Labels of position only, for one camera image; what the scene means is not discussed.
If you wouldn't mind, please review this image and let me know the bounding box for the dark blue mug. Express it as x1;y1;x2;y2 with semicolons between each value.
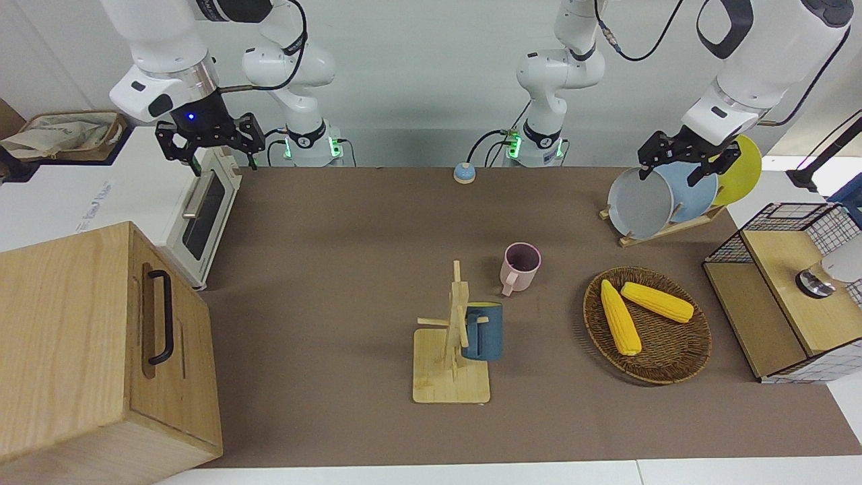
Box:
461;302;504;362

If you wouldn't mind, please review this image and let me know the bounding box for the black stand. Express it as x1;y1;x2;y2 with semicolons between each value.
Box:
786;111;862;193

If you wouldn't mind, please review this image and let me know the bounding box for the wooden plate rack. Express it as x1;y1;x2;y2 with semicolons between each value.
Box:
599;202;728;247

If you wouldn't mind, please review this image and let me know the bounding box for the pink mug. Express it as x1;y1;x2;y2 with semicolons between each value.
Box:
500;242;542;298

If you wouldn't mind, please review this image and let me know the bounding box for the grey plate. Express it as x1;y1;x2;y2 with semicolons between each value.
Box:
607;168;675;240

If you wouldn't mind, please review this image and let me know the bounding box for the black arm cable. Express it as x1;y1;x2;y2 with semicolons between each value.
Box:
595;0;855;127
217;0;309;92

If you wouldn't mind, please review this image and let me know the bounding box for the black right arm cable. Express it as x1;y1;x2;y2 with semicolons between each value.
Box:
217;0;309;92

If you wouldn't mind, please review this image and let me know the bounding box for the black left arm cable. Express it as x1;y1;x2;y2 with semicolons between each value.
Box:
595;0;855;127

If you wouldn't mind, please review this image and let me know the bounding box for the light blue plate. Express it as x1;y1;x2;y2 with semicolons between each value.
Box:
653;162;719;223

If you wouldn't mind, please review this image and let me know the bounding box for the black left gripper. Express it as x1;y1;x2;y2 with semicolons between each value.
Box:
638;125;740;189

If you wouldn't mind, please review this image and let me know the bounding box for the wire and wood shelf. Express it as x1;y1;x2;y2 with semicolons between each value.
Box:
702;202;862;385

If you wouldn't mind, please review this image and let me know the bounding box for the blue plastic item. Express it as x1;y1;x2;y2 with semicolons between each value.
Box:
827;189;862;226

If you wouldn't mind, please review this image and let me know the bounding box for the brown table mat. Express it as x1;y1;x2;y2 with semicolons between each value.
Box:
195;166;862;469

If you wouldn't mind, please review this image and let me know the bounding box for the white toaster oven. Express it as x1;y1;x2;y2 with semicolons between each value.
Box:
0;126;242;292

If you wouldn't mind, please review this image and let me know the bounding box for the cardboard box with bags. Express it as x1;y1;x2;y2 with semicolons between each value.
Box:
0;111;129;162

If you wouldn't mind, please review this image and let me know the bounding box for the wooden mug tree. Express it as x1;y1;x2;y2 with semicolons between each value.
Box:
412;261;491;405

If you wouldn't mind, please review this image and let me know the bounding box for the yellow corn cob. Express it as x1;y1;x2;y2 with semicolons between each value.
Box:
620;282;694;324
601;280;642;356

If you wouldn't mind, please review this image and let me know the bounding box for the wooden cabinet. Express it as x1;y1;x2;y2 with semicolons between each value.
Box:
0;221;224;485

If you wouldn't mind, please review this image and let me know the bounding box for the black cabinet handle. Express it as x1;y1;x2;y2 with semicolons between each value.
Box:
147;269;175;366

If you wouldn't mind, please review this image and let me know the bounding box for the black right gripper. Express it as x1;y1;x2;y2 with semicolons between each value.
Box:
156;91;265;177

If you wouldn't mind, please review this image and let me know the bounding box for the black base cable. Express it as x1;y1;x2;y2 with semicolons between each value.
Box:
468;128;516;166

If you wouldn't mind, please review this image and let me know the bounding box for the brown wicker basket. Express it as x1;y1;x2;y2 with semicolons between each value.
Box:
583;267;712;386

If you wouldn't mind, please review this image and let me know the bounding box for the yellow plate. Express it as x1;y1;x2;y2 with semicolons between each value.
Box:
707;133;763;206

